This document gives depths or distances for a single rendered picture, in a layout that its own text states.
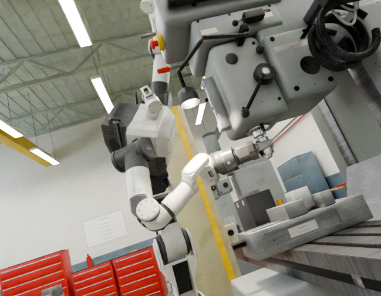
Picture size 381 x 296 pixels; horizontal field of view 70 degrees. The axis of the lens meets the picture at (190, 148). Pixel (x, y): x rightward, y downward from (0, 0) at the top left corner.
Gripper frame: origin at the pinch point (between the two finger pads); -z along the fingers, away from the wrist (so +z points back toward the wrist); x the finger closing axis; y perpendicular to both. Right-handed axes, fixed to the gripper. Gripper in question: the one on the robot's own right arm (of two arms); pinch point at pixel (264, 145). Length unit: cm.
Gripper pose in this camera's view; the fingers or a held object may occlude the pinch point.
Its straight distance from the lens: 99.9
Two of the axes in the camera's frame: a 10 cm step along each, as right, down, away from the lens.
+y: 3.0, 9.1, -2.7
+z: -8.9, 3.7, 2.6
